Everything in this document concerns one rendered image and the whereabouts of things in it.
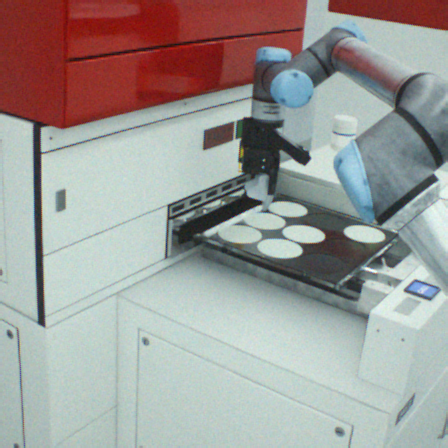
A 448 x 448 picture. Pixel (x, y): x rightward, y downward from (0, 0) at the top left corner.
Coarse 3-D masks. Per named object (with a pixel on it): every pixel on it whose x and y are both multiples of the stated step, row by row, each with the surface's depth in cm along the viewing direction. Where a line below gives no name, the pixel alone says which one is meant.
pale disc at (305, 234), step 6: (288, 228) 170; (294, 228) 171; (300, 228) 171; (306, 228) 171; (312, 228) 172; (288, 234) 167; (294, 234) 167; (300, 234) 168; (306, 234) 168; (312, 234) 168; (318, 234) 169; (294, 240) 164; (300, 240) 165; (306, 240) 165; (312, 240) 165; (318, 240) 165
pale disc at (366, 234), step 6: (348, 228) 173; (354, 228) 174; (360, 228) 174; (366, 228) 174; (372, 228) 174; (348, 234) 170; (354, 234) 170; (360, 234) 170; (366, 234) 171; (372, 234) 171; (378, 234) 171; (384, 234) 171; (360, 240) 167; (366, 240) 167; (372, 240) 168; (378, 240) 168
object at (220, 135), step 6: (228, 126) 168; (210, 132) 163; (216, 132) 165; (222, 132) 167; (228, 132) 169; (210, 138) 164; (216, 138) 166; (222, 138) 168; (228, 138) 170; (210, 144) 164; (216, 144) 166
